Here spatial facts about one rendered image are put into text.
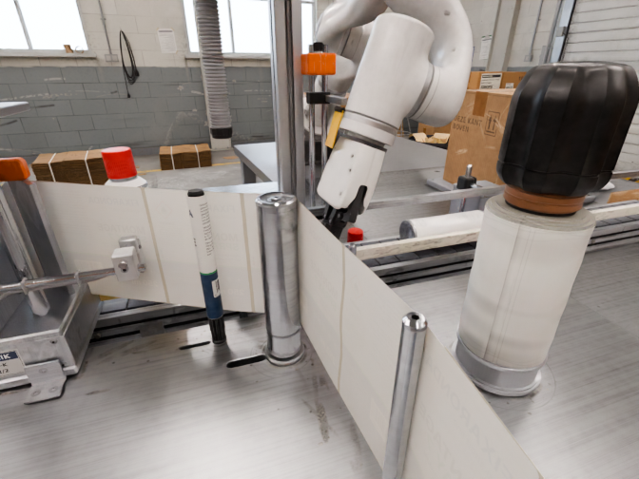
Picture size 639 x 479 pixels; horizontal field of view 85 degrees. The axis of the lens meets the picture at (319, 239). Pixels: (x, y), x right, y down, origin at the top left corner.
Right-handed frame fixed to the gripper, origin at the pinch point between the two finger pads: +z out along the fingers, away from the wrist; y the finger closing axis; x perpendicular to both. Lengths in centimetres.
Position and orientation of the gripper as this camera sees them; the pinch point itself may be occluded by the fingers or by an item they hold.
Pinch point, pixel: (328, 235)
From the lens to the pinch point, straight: 56.6
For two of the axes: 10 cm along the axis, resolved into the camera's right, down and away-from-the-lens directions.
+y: 3.3, 3.9, -8.6
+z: -3.3, 9.0, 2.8
